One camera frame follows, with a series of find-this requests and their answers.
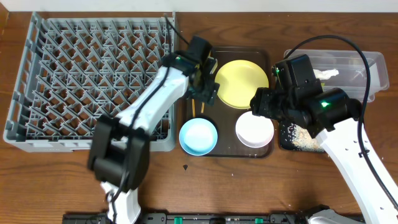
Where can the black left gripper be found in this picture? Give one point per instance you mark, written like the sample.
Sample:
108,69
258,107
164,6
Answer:
204,88

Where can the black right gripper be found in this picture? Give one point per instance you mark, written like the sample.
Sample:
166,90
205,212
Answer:
260,101

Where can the pink bowl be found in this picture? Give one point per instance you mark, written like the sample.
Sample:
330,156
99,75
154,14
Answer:
254,131

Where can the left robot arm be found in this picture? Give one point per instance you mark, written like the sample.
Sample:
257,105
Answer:
120,149

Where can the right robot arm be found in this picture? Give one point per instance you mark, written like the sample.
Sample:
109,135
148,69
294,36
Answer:
334,120

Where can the black waste tray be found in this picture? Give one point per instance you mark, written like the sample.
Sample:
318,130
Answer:
285,140

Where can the pile of rice waste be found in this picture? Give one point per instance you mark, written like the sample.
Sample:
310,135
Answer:
302,140

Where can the yellow round plate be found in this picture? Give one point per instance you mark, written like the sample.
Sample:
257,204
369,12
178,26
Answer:
239,81

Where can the dark brown serving tray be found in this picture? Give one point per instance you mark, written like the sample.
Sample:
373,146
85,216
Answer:
225,117

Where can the light blue bowl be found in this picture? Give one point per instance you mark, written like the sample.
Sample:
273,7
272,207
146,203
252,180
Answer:
198,137

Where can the clear plastic bin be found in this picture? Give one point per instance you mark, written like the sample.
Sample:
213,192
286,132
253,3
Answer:
352,73

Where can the grey plastic dish rack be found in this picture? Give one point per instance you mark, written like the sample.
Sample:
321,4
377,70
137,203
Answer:
74,70

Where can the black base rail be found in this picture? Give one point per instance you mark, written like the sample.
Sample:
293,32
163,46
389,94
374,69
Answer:
319,214

